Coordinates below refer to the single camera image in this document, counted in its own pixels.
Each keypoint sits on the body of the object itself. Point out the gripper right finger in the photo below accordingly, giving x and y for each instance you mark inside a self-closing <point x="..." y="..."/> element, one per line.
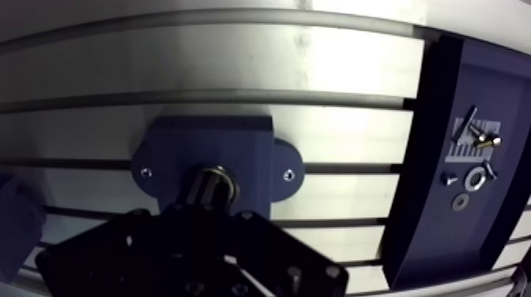
<point x="265" y="253"/>

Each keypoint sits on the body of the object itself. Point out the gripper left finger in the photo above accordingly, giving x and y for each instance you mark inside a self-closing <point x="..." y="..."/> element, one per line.
<point x="124" y="257"/>

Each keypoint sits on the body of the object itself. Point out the steel bearing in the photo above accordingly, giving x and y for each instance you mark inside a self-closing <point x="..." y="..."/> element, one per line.
<point x="231" y="181"/>

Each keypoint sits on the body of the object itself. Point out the dark blue-grey housing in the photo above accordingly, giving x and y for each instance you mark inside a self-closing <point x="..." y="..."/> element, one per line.
<point x="232" y="145"/>

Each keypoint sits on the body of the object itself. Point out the dark blue-grey block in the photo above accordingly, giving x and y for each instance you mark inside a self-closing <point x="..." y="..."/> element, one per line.
<point x="18" y="228"/>

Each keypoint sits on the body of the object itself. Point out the dark blue-grey tray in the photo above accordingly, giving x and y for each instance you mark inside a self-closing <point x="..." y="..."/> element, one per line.
<point x="431" y="232"/>

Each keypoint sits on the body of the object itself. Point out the thin steel rod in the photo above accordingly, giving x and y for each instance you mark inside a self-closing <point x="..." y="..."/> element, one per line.
<point x="465" y="124"/>

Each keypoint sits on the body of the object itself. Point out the brass-coloured steel screw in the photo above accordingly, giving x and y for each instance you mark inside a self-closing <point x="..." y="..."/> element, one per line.
<point x="488" y="142"/>

